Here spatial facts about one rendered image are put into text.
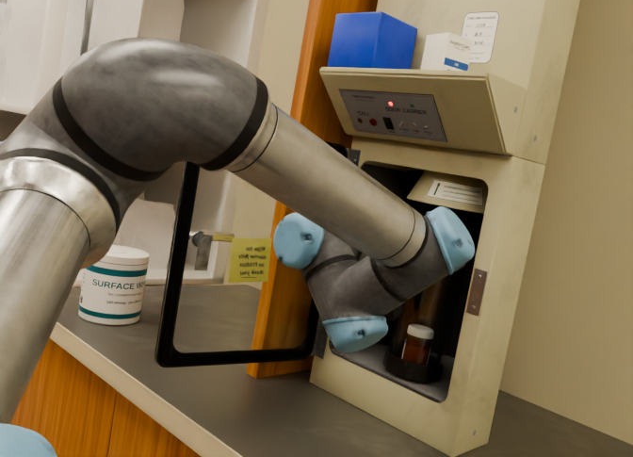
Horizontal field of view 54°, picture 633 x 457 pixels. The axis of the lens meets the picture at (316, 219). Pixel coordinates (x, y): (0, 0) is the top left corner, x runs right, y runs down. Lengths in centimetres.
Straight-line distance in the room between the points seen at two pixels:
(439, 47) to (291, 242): 37
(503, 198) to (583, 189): 44
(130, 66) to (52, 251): 15
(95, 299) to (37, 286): 94
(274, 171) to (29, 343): 26
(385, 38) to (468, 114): 20
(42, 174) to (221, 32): 177
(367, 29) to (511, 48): 22
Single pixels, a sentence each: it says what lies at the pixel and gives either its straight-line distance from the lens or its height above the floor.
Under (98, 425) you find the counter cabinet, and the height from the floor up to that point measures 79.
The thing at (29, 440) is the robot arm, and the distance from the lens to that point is 23.
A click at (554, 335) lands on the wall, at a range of 141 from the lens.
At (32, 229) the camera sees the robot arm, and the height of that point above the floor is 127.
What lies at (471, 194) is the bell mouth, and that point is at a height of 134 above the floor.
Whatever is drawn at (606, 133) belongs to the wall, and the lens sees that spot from 139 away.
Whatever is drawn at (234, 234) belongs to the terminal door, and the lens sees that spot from 103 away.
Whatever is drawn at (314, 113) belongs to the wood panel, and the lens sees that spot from 115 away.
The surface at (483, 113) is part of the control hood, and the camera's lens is 92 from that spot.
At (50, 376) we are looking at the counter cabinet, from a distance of 150.
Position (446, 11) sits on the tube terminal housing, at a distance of 109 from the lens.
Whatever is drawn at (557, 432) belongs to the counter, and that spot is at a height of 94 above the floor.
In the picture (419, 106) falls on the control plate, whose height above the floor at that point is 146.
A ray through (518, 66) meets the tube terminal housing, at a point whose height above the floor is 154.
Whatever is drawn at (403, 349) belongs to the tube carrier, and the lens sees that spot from 108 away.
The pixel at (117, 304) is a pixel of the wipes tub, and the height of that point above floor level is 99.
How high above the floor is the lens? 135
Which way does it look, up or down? 5 degrees down
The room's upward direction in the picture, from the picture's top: 10 degrees clockwise
